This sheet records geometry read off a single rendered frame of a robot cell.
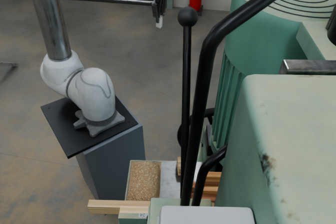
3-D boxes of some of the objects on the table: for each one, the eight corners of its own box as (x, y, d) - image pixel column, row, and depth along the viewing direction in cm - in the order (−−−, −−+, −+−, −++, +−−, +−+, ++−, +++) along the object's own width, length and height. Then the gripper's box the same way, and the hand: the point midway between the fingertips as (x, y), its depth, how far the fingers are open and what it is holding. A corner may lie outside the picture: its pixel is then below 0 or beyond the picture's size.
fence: (353, 227, 75) (362, 218, 71) (355, 234, 74) (366, 224, 70) (121, 222, 76) (118, 212, 72) (120, 228, 75) (117, 218, 71)
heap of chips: (161, 162, 90) (161, 155, 87) (159, 205, 79) (159, 198, 77) (132, 161, 90) (131, 154, 87) (126, 204, 80) (125, 198, 77)
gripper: (158, -8, 139) (157, 35, 156) (173, -18, 147) (171, 23, 164) (145, -12, 141) (146, 30, 158) (161, -22, 149) (160, 19, 167)
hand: (159, 21), depth 159 cm, fingers closed
